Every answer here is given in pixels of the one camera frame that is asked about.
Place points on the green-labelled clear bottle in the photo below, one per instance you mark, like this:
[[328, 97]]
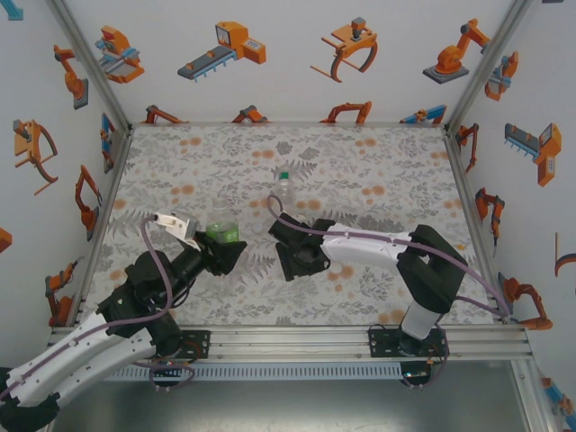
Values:
[[222, 231]]

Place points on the blue-topped white bottle cap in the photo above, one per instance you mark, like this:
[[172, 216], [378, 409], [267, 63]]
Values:
[[258, 227]]

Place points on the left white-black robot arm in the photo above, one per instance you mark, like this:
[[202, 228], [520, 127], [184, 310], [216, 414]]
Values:
[[67, 355]]

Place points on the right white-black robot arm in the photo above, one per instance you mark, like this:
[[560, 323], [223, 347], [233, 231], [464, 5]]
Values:
[[369, 243]]

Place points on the floral patterned tablecloth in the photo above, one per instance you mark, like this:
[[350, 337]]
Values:
[[202, 153]]

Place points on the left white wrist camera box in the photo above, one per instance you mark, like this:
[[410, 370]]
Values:
[[177, 225]]

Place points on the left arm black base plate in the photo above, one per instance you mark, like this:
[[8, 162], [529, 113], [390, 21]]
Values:
[[200, 344]]

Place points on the aluminium frame rail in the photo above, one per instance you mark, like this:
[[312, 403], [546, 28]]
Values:
[[288, 344]]

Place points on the aluminium table side rail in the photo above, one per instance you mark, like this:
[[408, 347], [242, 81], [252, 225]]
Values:
[[112, 180], [464, 180]]

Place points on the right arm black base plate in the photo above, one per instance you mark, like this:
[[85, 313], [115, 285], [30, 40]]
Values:
[[380, 342]]

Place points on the thin aluminium table rail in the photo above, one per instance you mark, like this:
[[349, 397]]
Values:
[[288, 123]]

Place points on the aluminium frame post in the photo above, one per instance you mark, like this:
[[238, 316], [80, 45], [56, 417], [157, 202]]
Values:
[[485, 67], [92, 67]]

